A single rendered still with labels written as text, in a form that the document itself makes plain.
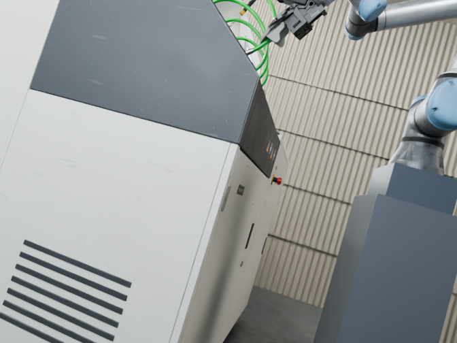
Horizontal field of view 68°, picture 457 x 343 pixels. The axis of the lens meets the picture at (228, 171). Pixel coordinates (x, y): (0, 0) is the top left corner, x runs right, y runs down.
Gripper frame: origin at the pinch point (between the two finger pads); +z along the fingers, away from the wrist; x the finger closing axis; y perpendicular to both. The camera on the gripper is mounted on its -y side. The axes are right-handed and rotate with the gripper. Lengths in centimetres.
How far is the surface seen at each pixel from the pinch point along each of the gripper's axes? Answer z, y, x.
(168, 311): 41, 60, -49
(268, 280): 131, 83, 161
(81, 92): 36, 4, -49
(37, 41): 41, -16, -51
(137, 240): 40, 43, -49
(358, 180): 29, 49, 200
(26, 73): 47, -10, -53
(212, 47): 5.1, 13.8, -38.2
